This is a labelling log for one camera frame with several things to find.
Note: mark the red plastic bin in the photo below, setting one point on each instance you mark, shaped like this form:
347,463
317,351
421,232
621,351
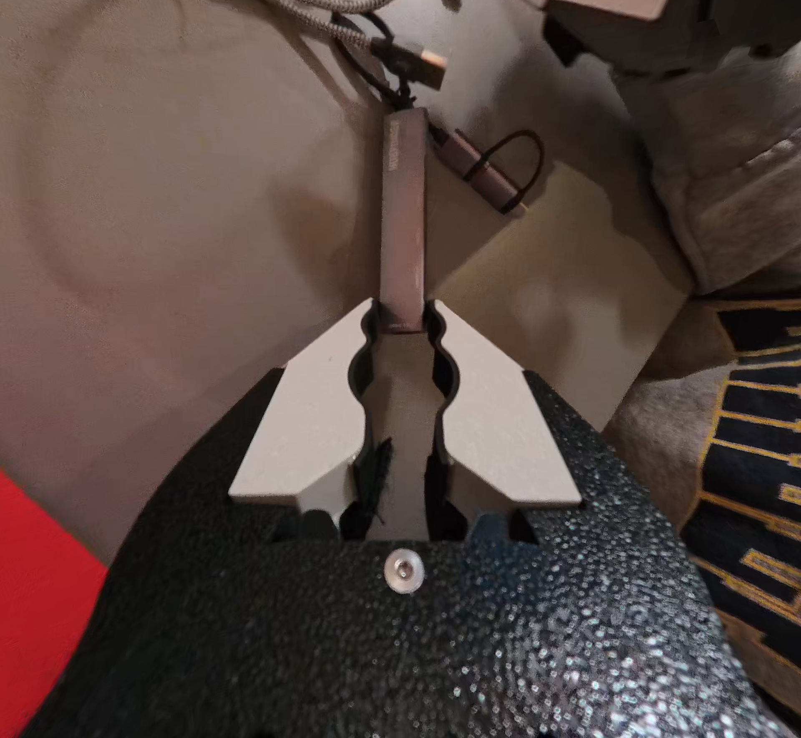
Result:
37,594

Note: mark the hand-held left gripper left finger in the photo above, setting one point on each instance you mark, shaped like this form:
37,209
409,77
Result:
300,437

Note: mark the grey usb hub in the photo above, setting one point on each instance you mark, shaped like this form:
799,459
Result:
403,218

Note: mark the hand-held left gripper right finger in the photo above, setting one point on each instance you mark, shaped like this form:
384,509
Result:
507,437

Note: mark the person's right forearm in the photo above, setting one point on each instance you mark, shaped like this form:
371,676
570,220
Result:
719,187

